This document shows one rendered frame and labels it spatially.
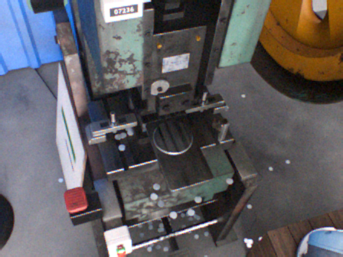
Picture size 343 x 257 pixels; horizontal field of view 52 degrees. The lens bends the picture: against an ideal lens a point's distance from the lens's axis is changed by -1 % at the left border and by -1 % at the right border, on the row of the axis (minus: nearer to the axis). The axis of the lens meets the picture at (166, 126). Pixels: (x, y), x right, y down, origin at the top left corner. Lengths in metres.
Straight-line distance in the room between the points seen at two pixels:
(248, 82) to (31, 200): 1.50
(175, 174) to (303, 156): 1.25
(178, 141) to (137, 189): 0.21
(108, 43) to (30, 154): 1.40
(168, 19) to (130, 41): 0.15
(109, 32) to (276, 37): 0.55
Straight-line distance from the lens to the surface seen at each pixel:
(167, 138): 1.12
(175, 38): 0.87
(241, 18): 0.85
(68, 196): 1.07
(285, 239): 1.54
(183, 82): 1.00
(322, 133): 2.34
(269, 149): 2.14
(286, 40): 1.11
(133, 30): 0.75
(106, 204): 1.17
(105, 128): 1.18
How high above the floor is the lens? 1.72
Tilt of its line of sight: 55 degrees down
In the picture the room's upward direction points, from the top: 6 degrees clockwise
